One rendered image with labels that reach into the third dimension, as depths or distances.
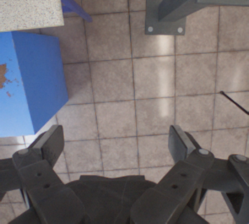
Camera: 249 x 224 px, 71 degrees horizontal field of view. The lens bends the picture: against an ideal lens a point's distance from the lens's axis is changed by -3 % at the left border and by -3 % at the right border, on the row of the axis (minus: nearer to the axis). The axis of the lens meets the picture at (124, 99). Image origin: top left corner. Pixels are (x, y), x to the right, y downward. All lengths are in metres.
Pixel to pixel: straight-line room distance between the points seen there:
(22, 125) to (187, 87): 1.19
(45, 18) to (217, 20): 1.24
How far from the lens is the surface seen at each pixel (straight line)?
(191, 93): 1.56
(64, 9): 1.03
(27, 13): 0.74
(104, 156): 1.71
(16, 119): 1.02
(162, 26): 1.43
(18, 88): 0.96
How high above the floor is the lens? 1.41
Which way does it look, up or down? 74 degrees down
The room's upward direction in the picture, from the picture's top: 177 degrees clockwise
